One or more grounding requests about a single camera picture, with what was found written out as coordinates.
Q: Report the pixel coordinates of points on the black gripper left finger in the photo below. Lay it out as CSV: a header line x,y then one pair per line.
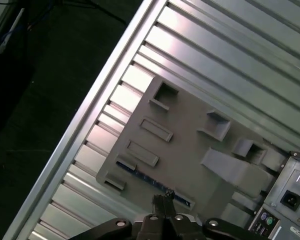
x,y
150,230

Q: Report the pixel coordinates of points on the grey plastic parts rack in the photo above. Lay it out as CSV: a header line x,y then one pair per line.
x,y
185,150

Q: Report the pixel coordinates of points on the grey power supply unit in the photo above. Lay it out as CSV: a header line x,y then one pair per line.
x,y
275,197

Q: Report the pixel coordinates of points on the blue RAM stick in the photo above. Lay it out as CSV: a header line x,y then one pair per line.
x,y
145,176

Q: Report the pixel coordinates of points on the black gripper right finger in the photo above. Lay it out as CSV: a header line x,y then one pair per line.
x,y
180,230

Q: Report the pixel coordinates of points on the black open PC case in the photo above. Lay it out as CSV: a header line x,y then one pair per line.
x,y
285,230

